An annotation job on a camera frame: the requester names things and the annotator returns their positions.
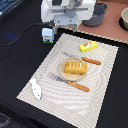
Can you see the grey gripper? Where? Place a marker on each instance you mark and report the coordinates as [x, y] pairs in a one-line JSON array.
[[66, 12]]

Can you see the yellow butter box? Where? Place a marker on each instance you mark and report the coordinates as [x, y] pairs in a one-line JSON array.
[[87, 46]]

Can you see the orange bread loaf toy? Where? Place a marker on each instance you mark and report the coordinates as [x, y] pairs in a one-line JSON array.
[[75, 67]]

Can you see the white fish toy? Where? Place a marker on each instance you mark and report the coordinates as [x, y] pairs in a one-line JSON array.
[[36, 89]]

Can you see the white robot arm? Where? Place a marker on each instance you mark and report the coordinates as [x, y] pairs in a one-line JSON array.
[[58, 13]]

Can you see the light blue milk carton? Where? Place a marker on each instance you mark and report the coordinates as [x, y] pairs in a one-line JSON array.
[[48, 35]]

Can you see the large dark grey pot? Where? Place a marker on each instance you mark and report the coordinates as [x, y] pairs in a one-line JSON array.
[[98, 15]]

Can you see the salmon pink mat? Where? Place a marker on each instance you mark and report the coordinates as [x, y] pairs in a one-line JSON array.
[[109, 28]]

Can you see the beige bowl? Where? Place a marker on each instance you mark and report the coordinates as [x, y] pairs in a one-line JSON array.
[[124, 16]]

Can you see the wooden round plate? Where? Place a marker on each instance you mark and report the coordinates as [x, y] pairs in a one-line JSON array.
[[70, 76]]

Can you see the knife with wooden handle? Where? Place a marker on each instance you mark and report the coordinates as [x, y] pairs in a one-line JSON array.
[[83, 58]]

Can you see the fork with wooden handle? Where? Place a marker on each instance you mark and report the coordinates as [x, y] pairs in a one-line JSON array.
[[71, 83]]

